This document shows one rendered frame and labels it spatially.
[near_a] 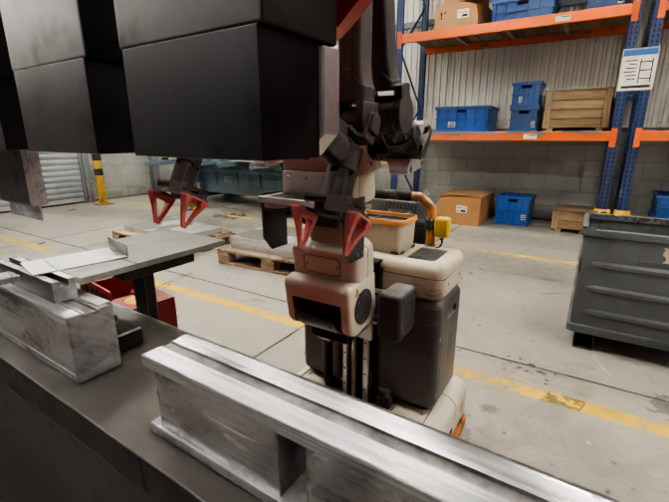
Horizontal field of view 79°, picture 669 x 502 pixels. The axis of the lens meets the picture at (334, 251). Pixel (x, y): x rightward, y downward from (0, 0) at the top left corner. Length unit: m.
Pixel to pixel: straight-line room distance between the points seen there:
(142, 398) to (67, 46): 0.39
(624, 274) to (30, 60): 2.59
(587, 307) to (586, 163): 4.13
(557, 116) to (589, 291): 3.70
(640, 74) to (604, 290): 3.32
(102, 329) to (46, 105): 0.30
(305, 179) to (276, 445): 0.82
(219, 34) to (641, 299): 2.59
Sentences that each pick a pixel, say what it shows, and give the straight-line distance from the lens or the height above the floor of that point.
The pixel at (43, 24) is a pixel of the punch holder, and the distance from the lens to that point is 0.50.
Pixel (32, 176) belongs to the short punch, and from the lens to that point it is 0.68.
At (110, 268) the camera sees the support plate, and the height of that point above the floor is 1.00.
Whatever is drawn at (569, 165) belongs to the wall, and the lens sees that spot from 6.68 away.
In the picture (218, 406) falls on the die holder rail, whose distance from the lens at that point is 0.42.
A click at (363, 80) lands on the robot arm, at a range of 0.79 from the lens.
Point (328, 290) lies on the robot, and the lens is 1.11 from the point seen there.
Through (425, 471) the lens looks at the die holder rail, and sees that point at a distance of 0.32.
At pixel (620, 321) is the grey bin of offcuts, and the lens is 2.77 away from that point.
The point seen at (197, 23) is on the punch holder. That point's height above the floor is 1.26.
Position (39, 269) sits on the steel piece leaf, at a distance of 0.74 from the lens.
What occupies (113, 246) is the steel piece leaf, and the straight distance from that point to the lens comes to 0.80.
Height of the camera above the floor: 1.19
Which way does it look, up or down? 16 degrees down
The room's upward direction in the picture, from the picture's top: straight up
